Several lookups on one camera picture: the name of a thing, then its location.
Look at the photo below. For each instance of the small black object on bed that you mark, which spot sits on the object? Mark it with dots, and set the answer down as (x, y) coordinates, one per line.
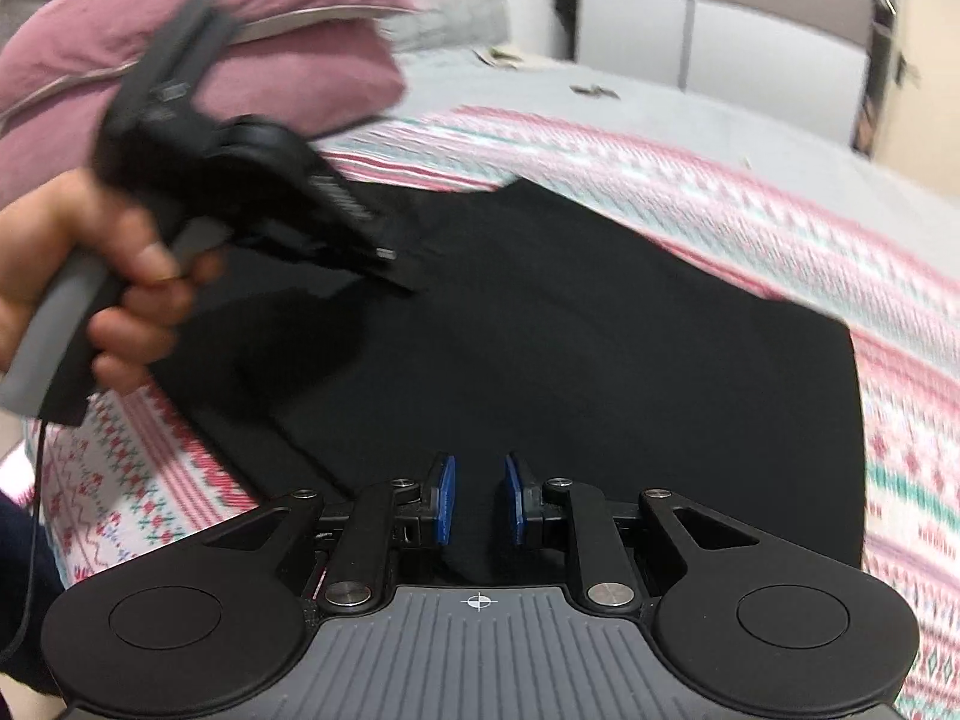
(594, 92)

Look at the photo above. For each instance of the lower pink pillow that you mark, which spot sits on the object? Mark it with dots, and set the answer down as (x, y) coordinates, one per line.
(314, 80)

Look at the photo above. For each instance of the black pants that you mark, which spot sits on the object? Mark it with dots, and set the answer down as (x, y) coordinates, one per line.
(540, 329)

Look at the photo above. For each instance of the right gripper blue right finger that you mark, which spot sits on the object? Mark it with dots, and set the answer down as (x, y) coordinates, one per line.
(520, 488)

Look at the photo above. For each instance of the cream door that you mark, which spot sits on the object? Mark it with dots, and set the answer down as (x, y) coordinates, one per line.
(917, 133)

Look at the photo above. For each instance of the left hand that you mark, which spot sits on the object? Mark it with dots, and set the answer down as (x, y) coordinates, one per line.
(43, 227)

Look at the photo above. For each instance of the beige cloth on bed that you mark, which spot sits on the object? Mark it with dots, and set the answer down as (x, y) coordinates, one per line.
(495, 57)

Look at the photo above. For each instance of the patterned red green blanket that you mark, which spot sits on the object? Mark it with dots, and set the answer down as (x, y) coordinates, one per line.
(134, 477)

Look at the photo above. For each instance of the white grey wardrobe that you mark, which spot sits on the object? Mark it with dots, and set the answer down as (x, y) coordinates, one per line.
(801, 62)

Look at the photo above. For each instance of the grey bed sheet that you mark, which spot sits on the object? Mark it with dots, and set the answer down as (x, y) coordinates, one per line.
(783, 155)

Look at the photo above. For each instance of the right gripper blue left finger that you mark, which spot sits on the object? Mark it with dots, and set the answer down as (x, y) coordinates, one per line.
(439, 497)

